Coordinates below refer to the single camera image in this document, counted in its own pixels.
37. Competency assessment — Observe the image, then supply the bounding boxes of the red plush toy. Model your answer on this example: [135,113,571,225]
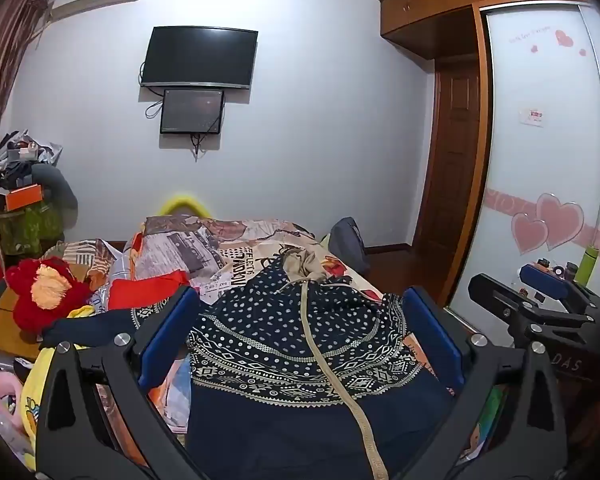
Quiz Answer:
[5,257,95,335]

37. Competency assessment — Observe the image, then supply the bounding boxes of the yellow plastic seat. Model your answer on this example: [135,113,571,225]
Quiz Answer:
[160,194,209,219]

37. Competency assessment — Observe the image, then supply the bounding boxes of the white heart print wardrobe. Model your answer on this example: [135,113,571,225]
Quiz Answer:
[447,1,600,312]

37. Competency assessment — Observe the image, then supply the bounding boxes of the ochre cloth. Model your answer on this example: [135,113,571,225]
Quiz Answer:
[0,284,42,358]

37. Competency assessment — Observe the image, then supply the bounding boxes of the black wall television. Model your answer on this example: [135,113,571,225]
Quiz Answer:
[140,25,259,90]

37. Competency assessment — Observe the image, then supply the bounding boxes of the pile of clutter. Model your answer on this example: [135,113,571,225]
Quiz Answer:
[0,129,64,196]

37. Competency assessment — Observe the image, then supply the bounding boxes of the small black wall monitor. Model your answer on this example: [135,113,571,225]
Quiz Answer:
[160,88,226,136]

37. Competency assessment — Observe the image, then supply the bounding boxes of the pink plush toy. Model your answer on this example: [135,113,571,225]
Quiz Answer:
[0,374,25,413]

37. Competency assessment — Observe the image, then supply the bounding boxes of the grey cushion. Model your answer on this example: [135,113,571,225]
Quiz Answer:
[30,162,79,212]

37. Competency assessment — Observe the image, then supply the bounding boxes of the green bottle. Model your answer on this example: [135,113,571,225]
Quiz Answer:
[577,246,599,287]

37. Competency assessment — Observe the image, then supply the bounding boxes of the orange box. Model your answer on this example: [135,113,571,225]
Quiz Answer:
[5,184,45,212]

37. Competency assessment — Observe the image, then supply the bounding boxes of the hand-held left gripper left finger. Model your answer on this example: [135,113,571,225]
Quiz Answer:
[34,285,216,480]

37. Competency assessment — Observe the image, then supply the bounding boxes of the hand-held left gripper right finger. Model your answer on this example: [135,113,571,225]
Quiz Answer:
[400,286,569,480]

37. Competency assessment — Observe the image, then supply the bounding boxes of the brown wooden door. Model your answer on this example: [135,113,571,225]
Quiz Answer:
[412,57,482,252]

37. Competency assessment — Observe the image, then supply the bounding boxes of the green patterned cloth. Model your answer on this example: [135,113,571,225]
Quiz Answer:
[0,204,64,257]

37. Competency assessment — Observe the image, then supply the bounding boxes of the yellow plush toy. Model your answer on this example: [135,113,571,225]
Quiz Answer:
[19,344,57,472]

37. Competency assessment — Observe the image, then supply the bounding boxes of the brown striped curtain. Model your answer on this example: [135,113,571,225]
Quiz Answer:
[0,0,57,261]

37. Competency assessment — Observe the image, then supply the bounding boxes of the navy patterned hooded jacket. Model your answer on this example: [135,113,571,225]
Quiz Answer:
[40,246,458,480]

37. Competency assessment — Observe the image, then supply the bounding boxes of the grey blue backpack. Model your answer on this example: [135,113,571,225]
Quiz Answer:
[328,216,369,274]

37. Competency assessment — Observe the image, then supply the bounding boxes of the wooden overhead cabinet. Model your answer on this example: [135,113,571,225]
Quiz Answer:
[380,0,587,59]

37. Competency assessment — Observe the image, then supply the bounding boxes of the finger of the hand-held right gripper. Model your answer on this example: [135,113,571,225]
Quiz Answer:
[519,262,600,307]
[467,272,598,350]

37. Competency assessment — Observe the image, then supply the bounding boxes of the red garment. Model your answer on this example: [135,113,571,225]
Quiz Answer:
[107,270,192,312]

